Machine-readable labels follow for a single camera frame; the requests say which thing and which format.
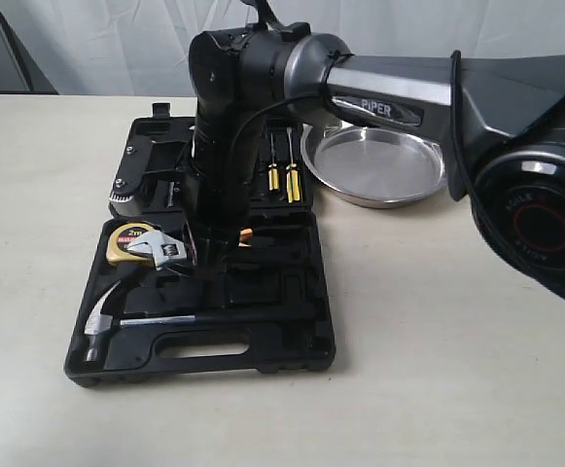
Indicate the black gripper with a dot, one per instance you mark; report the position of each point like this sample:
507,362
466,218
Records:
216,181

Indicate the silver adjustable wrench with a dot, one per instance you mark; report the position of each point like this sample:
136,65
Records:
166,252

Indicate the black plastic tool case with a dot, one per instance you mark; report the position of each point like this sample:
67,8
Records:
289,273

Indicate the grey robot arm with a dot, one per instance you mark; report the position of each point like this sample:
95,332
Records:
500,124

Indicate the yellow tape measure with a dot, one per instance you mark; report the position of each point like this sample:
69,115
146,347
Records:
116,250

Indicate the yellow black screwdriver left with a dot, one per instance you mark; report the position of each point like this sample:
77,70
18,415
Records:
273,175

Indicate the yellow black screwdriver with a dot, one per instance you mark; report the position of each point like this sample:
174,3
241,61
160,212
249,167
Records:
273,175
292,173

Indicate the yellow black screwdriver right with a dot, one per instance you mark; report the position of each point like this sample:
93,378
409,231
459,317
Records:
292,173

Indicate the steel claw hammer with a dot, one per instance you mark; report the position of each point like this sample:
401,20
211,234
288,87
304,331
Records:
99,323

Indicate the round stainless steel tray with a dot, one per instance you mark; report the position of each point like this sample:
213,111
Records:
373,167

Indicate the white backdrop curtain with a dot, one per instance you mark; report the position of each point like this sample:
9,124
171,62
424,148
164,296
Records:
140,47

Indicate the orange handled pliers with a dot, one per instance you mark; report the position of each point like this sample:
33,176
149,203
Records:
255,238

